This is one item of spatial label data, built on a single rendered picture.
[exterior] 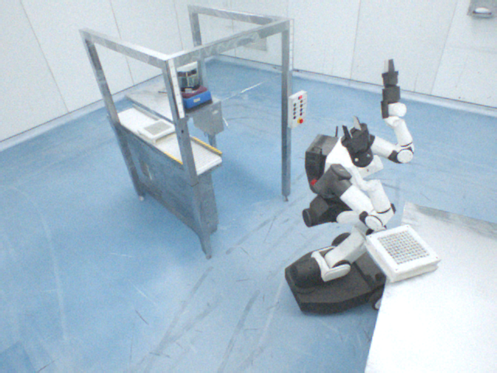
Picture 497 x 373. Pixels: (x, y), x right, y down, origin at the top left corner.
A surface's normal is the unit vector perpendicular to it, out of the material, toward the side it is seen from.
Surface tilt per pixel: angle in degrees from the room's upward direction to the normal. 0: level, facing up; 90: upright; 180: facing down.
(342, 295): 0
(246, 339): 0
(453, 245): 0
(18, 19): 90
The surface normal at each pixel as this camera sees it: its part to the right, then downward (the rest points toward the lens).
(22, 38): 0.78, 0.35
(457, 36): -0.62, 0.52
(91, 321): -0.07, -0.78
